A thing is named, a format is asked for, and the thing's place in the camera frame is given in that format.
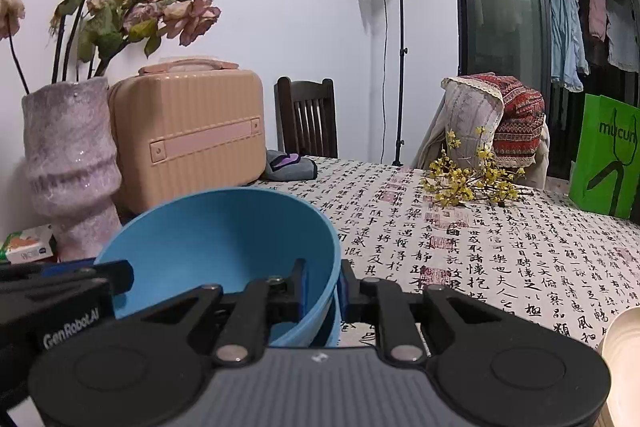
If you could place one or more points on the dried pink roses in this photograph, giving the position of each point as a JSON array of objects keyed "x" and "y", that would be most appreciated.
[{"x": 197, "y": 12}]

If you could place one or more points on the hanging pink garment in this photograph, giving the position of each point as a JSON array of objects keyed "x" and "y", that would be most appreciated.
[{"x": 597, "y": 17}]

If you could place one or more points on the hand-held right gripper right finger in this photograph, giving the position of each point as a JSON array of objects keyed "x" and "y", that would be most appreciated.
[{"x": 345, "y": 294}]

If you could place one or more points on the dark wooden chair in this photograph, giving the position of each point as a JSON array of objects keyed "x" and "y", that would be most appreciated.
[{"x": 305, "y": 117}]

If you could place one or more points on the blue bowl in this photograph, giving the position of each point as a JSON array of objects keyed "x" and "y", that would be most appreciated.
[{"x": 210, "y": 232}]

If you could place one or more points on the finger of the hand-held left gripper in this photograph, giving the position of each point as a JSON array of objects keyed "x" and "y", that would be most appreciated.
[{"x": 115, "y": 274}]

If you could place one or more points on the dark sliding glass door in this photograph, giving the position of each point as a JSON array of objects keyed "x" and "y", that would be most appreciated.
[{"x": 495, "y": 7}]

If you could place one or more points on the grey and purple pouch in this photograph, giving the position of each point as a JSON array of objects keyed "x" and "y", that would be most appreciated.
[{"x": 290, "y": 169}]

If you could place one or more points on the white lace-edged cloth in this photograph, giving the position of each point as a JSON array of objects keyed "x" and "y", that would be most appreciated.
[{"x": 470, "y": 117}]

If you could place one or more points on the small white carton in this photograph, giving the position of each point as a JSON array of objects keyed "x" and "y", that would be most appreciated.
[{"x": 25, "y": 249}]

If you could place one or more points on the hanging pale garment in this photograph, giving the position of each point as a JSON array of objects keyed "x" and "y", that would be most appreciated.
[{"x": 625, "y": 37}]

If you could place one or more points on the chair draped with patterned blankets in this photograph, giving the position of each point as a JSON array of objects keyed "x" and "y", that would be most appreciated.
[{"x": 537, "y": 157}]

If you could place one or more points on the green paper bag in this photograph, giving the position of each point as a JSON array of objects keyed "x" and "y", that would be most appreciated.
[{"x": 590, "y": 177}]

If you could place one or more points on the hanging light blue shirt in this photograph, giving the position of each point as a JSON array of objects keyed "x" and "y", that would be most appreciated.
[{"x": 567, "y": 32}]

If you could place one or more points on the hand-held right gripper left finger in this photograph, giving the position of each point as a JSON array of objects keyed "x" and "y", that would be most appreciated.
[{"x": 300, "y": 292}]

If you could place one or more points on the yellow flower branch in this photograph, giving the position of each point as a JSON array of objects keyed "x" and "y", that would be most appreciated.
[{"x": 460, "y": 179}]

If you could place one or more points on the cream plate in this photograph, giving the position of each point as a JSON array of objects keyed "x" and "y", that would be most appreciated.
[{"x": 625, "y": 347}]

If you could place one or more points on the pale pink ribbed vase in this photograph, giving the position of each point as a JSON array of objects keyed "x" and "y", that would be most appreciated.
[{"x": 70, "y": 157}]

